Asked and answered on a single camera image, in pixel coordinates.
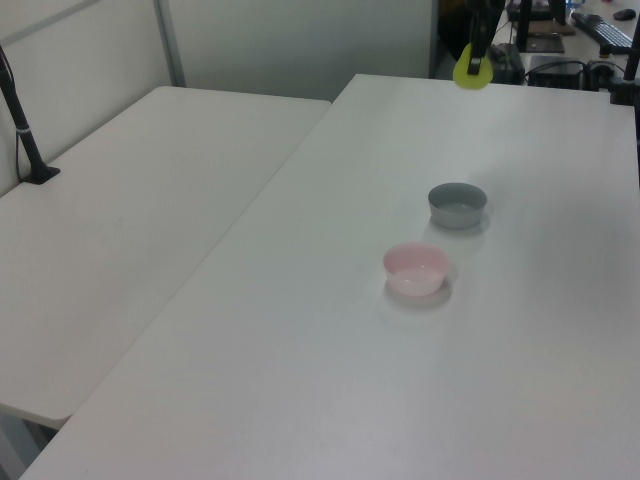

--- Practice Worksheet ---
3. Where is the pink bowl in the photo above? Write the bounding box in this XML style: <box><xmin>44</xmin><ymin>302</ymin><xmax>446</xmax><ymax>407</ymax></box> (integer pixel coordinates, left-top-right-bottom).
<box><xmin>382</xmin><ymin>242</ymin><xmax>450</xmax><ymax>296</ymax></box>

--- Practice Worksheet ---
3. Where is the black clamped pole stand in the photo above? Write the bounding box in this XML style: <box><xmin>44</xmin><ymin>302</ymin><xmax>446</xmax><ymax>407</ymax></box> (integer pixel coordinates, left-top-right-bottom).
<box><xmin>597</xmin><ymin>29</ymin><xmax>640</xmax><ymax>107</ymax></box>

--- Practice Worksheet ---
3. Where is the black monitor stand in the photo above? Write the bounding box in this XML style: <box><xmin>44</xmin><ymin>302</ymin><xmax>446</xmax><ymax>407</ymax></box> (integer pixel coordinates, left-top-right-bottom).
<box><xmin>515</xmin><ymin>0</ymin><xmax>567</xmax><ymax>55</ymax></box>

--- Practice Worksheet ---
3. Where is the black camera pole with base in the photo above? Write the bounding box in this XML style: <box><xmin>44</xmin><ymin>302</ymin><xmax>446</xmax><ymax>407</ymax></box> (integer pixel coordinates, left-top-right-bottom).
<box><xmin>0</xmin><ymin>44</ymin><xmax>62</xmax><ymax>187</ymax></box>

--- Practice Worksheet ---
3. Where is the grey partition post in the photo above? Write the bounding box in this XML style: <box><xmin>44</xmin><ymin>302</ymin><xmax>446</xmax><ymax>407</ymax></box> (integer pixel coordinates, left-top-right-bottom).
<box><xmin>152</xmin><ymin>0</ymin><xmax>187</xmax><ymax>89</ymax></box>

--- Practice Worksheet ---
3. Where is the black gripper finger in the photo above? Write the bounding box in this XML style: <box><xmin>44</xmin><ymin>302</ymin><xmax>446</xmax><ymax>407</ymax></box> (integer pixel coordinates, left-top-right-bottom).
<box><xmin>467</xmin><ymin>27</ymin><xmax>490</xmax><ymax>77</ymax></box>

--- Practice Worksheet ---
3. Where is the grey bowl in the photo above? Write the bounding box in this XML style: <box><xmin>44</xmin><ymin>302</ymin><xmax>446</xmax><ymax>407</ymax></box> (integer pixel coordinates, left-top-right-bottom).
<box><xmin>427</xmin><ymin>182</ymin><xmax>489</xmax><ymax>230</ymax></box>

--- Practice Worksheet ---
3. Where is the black and green device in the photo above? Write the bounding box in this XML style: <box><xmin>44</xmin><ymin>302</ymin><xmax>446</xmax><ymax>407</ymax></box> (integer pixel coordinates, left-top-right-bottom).
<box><xmin>488</xmin><ymin>43</ymin><xmax>525</xmax><ymax>83</ymax></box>

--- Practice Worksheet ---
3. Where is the green pear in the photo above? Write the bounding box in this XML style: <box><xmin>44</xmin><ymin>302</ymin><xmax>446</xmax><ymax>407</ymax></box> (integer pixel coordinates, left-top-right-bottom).
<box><xmin>452</xmin><ymin>42</ymin><xmax>496</xmax><ymax>93</ymax></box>

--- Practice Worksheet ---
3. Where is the black keyboard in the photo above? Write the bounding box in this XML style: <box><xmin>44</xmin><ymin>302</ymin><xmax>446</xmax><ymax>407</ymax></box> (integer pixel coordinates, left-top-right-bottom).
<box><xmin>570</xmin><ymin>11</ymin><xmax>633</xmax><ymax>48</ymax></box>

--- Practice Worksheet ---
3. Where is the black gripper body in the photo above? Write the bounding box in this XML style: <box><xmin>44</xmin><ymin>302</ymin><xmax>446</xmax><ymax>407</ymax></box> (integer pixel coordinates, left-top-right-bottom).
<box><xmin>464</xmin><ymin>0</ymin><xmax>506</xmax><ymax>32</ymax></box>

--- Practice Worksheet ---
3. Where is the white side table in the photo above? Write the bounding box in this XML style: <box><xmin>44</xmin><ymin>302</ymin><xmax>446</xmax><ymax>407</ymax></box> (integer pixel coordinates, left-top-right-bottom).
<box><xmin>0</xmin><ymin>85</ymin><xmax>333</xmax><ymax>430</ymax></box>

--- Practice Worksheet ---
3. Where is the black computer box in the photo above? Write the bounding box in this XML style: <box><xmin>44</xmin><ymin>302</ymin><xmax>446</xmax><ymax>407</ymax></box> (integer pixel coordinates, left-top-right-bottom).
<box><xmin>522</xmin><ymin>53</ymin><xmax>587</xmax><ymax>88</ymax></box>

